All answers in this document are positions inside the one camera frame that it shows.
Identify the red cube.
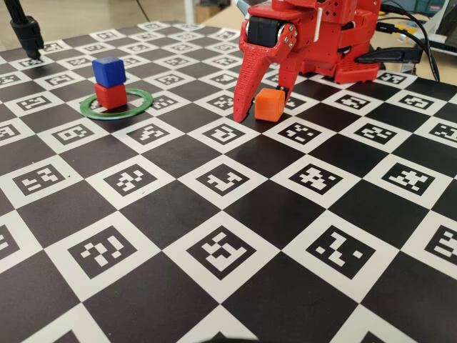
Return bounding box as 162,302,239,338
94,82,129,111

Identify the orange cube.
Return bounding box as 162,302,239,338
253,88,286,123

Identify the silver laptop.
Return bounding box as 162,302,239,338
426,0,457,46

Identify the long black round cable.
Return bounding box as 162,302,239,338
380,0,442,82

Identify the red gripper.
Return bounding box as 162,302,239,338
232,5,305,124

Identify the black usb plug cable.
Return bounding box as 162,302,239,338
376,21,429,36

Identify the dark green box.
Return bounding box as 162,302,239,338
412,0,446,11

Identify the black white marker mat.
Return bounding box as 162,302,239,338
0,19,457,343

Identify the green ring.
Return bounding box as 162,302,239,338
79,88,154,121

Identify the blue cube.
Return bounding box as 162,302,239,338
91,56,126,87

